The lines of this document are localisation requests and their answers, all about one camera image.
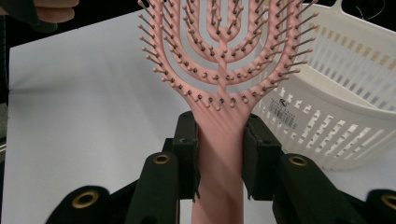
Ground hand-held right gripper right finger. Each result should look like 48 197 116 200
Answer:
241 113 283 202

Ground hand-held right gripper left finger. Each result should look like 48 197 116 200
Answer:
163 110 201 202

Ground pink hairbrush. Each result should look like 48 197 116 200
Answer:
137 0 320 224

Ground white plastic basket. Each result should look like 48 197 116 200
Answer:
249 0 396 172

